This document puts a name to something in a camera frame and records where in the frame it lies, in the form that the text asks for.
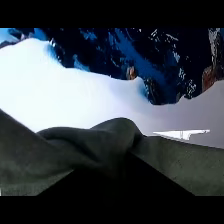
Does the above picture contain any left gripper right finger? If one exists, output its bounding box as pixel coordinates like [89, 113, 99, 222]
[114, 153, 195, 197]

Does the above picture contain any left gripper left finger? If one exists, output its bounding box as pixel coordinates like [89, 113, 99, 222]
[37, 159, 116, 197]

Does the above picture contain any grey shirt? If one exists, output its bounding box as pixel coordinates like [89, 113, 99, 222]
[0, 108, 224, 197]

